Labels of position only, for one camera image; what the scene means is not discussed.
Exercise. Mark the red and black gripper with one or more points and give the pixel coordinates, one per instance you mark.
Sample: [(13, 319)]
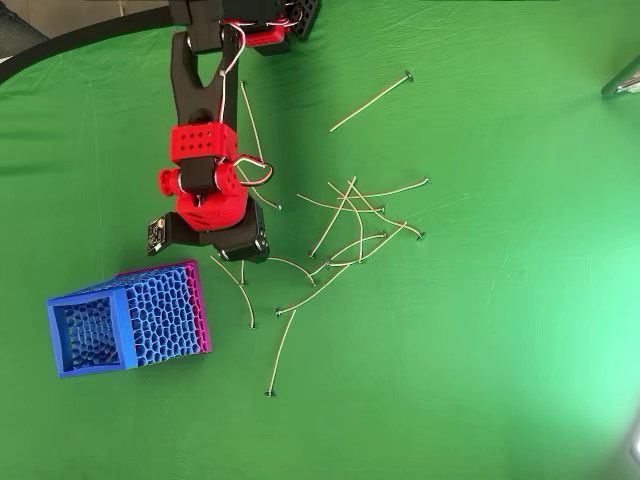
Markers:
[(254, 236)]

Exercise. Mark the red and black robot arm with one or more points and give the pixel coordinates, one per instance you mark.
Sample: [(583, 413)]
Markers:
[(187, 90)]

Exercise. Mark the black perforated arm base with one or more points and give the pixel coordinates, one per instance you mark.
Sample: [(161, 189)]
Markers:
[(307, 17)]

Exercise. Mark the blue and magenta mesh basket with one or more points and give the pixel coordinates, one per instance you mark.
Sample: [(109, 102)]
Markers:
[(150, 315)]

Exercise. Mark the green cloth with black rim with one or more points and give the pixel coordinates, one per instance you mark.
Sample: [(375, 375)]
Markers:
[(475, 325)]

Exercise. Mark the dark blue grey object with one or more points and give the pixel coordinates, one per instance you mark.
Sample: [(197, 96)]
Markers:
[(15, 30)]

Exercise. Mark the chrome stand tube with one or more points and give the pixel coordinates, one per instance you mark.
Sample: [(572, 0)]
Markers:
[(622, 82)]

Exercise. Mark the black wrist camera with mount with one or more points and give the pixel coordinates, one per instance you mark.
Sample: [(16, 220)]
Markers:
[(156, 234)]

